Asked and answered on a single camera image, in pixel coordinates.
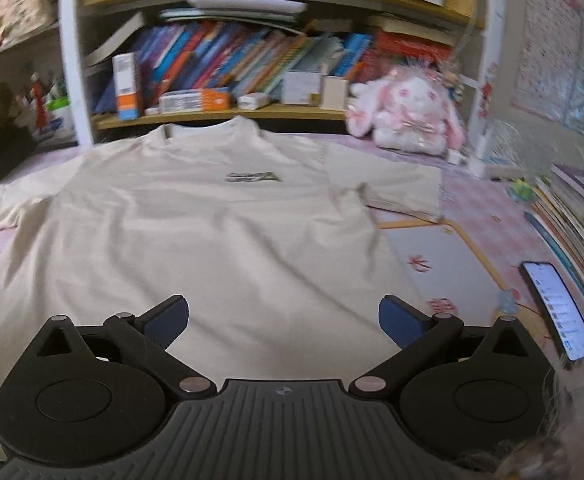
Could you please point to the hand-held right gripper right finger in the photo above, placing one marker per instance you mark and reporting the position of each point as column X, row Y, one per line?
column 396, row 317

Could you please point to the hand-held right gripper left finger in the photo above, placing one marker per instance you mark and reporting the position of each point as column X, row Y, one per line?
column 169, row 317

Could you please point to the cream t-shirt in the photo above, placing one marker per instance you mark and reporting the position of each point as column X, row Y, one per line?
column 197, row 240

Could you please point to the pink checked desk mat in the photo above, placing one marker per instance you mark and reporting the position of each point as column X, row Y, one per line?
column 451, row 260

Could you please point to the black smartphone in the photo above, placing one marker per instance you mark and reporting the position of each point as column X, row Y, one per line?
column 559, row 310

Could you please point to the small green toy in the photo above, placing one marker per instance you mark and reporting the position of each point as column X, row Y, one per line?
column 521, row 189

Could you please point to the stack of flat books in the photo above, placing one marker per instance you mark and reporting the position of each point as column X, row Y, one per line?
column 581, row 230

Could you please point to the fuzzy grey cloth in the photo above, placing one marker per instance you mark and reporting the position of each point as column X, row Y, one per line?
column 571, row 425

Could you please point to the pink white plush bunny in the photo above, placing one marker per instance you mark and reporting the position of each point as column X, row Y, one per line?
column 406, row 110

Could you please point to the clear plastic packaging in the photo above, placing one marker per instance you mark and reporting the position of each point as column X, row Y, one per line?
column 526, row 147

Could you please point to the flat orange white box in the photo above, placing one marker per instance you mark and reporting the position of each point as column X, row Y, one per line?
column 192, row 100

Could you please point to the white jar with green lid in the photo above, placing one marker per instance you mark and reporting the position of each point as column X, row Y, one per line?
column 62, row 120

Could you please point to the white charger block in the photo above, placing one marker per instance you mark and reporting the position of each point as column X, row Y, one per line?
column 253, row 101

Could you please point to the beige pen holder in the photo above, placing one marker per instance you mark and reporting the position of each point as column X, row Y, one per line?
column 334, row 94

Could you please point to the tall orange white box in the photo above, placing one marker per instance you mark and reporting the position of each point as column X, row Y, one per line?
column 128, row 85

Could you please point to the clear box with white card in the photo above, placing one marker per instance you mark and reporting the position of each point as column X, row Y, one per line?
column 299, row 87

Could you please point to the red tassel charm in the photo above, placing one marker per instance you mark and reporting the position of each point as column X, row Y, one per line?
column 39, row 102

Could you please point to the row of colourful books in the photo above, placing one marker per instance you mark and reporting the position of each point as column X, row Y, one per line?
column 232, row 55

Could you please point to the grey flat folder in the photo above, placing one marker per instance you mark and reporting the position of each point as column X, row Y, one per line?
column 222, row 15

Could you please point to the white tablet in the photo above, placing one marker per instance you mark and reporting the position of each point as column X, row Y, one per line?
column 247, row 2

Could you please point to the wooden bookshelf with white frame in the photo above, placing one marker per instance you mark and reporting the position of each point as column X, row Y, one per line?
column 74, row 60

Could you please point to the wall poster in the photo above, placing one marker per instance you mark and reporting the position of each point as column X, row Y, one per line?
column 556, row 50

